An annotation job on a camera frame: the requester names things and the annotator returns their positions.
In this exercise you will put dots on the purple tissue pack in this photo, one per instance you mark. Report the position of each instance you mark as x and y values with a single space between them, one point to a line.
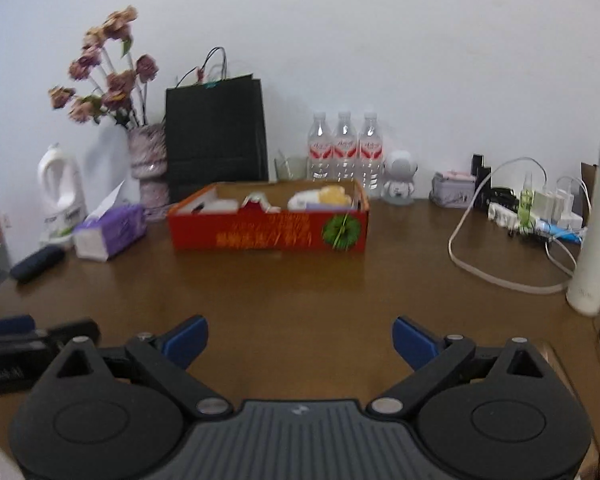
112 232

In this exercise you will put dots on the clear glass cup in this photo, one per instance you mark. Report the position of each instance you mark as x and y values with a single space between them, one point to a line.
290 167

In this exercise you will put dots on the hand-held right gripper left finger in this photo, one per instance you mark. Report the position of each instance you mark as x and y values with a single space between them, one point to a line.
187 341

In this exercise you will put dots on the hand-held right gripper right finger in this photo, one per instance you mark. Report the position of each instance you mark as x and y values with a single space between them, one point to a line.
414 341

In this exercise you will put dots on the white charger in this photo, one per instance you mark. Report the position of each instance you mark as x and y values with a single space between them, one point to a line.
550 205

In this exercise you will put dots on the black paper bag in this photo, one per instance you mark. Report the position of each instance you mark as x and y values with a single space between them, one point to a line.
215 135

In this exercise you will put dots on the green spray bottle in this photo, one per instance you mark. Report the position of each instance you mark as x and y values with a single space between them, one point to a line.
526 205

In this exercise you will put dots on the red cardboard box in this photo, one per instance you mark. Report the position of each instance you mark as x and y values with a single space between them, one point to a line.
260 232

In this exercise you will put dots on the white round robot figure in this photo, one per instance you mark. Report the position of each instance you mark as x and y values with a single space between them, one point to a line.
401 177

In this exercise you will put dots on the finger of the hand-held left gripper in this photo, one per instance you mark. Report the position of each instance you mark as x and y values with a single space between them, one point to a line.
77 330
5 326

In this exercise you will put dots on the dried pink roses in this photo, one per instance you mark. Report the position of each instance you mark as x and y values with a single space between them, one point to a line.
112 80

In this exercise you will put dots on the dark blue case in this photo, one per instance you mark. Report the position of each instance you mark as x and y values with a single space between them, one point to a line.
37 262

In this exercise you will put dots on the purple marbled vase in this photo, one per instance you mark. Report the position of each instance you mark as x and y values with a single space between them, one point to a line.
150 175

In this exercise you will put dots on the yellow white knitted plush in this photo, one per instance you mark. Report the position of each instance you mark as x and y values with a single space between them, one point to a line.
325 197

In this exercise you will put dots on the small black box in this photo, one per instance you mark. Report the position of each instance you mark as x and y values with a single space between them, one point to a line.
477 162

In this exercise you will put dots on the white power strip with chargers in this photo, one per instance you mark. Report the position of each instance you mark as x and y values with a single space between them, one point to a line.
467 265

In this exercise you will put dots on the black rectangular device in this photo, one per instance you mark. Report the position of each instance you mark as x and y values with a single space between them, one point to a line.
484 180

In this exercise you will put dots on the white detergent bottle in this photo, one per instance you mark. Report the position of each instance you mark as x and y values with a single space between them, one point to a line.
62 200

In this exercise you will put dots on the translucent cotton swab box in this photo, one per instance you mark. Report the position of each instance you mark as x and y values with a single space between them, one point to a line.
220 206

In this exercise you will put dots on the grey tin box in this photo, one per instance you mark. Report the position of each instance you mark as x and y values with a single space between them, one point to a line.
452 190

